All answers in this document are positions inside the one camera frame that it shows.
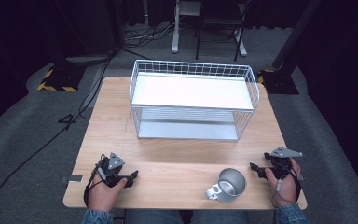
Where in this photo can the person's left hand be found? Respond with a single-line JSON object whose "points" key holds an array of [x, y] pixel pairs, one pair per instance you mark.
{"points": [[105, 194]]}

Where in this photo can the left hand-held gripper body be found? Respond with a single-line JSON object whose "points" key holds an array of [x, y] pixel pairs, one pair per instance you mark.
{"points": [[115, 162]]}

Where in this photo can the white desk leg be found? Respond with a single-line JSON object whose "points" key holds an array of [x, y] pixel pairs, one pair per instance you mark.
{"points": [[176, 31], [241, 43]]}

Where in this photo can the person's right hand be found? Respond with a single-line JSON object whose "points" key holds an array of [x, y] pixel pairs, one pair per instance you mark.
{"points": [[287, 189]]}

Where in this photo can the silver metal cup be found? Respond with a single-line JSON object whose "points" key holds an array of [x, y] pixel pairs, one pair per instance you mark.
{"points": [[228, 185]]}

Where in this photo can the yellow-black striped stand base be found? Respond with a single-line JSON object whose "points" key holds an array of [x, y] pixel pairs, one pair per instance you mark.
{"points": [[279, 82], [60, 79]]}

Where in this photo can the black folding chair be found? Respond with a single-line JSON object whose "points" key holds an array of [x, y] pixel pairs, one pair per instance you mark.
{"points": [[220, 21]]}

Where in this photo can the black slanted stand post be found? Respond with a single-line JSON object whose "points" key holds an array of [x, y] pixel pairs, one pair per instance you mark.
{"points": [[295, 34]]}

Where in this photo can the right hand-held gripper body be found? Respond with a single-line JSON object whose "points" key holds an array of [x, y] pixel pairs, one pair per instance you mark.
{"points": [[280, 160]]}

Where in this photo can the grey tape piece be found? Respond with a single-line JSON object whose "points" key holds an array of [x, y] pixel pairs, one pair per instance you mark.
{"points": [[74, 178]]}

